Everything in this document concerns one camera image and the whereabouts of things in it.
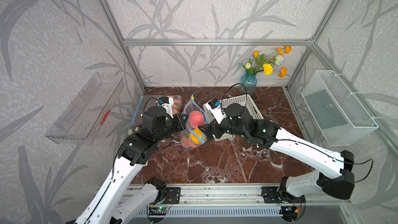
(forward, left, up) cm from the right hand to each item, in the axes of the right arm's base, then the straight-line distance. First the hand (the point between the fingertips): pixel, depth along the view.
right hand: (205, 119), depth 65 cm
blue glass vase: (+44, -30, -21) cm, 57 cm away
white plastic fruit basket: (+37, -30, -33) cm, 58 cm away
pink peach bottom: (+26, +20, -25) cm, 41 cm away
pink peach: (+1, +4, -1) cm, 4 cm away
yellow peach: (-5, +5, -7) cm, 10 cm away
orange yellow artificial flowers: (+41, -36, -3) cm, 55 cm away
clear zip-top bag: (+7, +5, +2) cm, 9 cm away
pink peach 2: (0, +10, -23) cm, 25 cm away
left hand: (+1, +6, +1) cm, 6 cm away
